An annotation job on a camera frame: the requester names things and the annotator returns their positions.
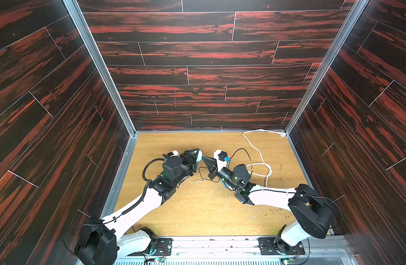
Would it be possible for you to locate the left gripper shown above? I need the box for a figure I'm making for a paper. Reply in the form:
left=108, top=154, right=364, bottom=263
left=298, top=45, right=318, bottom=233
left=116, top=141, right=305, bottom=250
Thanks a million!
left=171, top=149, right=200, bottom=189

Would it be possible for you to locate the blue earbud case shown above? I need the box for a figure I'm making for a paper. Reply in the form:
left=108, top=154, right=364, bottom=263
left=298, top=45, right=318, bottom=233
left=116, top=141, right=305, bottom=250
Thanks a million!
left=196, top=150, right=202, bottom=162

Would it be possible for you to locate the black USB cable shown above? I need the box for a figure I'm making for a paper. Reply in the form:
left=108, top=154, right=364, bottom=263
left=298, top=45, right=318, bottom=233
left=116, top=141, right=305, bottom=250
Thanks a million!
left=189, top=166, right=220, bottom=183

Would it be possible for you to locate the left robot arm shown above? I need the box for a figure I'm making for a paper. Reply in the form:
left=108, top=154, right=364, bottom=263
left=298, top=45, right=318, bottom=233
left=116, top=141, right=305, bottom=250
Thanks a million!
left=73, top=149, right=202, bottom=265

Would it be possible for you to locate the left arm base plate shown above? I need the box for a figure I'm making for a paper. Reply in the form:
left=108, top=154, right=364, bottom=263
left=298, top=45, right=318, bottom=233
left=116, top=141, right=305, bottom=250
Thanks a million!
left=130, top=237, right=173, bottom=257

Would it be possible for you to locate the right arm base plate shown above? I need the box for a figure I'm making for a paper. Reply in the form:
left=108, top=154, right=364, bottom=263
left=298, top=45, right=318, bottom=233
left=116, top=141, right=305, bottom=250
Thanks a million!
left=258, top=237, right=306, bottom=256

